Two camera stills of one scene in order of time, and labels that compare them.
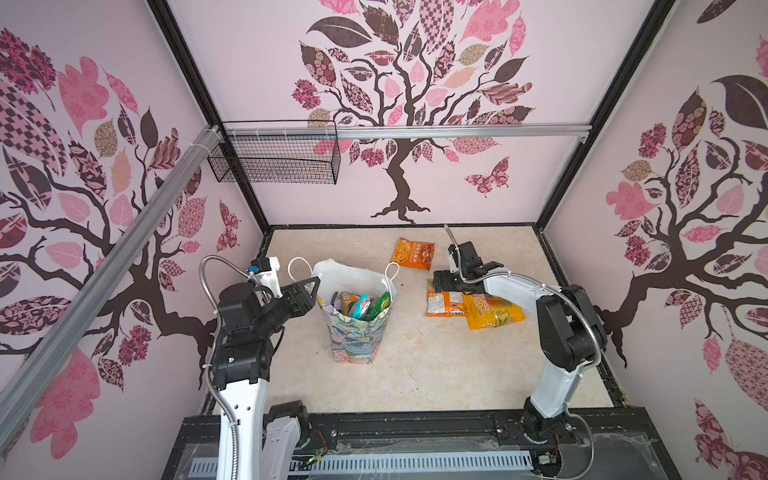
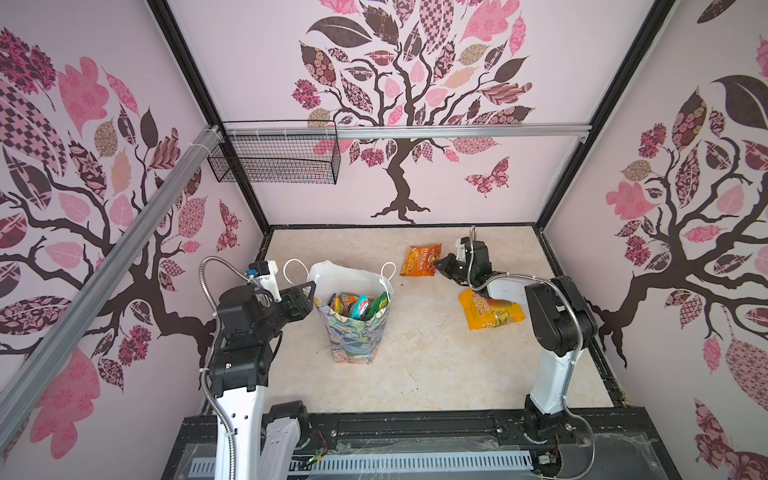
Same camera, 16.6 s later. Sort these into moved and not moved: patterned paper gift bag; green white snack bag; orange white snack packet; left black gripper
Moved: orange white snack packet
Not moved: green white snack bag; left black gripper; patterned paper gift bag
